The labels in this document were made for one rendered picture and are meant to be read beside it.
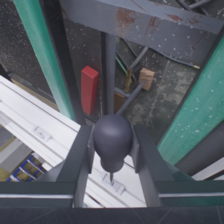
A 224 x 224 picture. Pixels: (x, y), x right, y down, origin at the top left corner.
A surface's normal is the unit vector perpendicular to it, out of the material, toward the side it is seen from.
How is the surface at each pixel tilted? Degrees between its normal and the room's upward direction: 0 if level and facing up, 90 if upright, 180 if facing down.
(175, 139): 0
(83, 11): 0
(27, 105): 90
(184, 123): 0
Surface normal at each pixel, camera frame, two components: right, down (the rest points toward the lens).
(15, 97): 0.01, -0.59
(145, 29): -0.55, 0.67
